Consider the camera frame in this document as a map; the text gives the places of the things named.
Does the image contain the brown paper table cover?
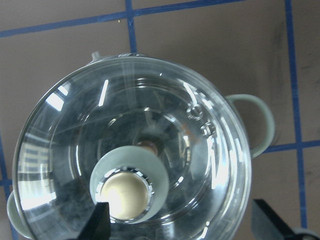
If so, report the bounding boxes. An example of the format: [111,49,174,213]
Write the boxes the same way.
[0,0,320,240]

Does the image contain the brown egg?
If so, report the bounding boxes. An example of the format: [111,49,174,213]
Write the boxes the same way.
[137,140,158,155]

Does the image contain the glass pot lid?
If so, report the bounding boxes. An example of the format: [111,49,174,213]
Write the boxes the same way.
[12,56,252,240]

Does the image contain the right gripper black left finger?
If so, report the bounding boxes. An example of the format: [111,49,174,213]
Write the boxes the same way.
[76,202,111,240]

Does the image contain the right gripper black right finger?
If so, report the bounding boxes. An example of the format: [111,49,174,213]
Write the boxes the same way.
[251,199,300,240]

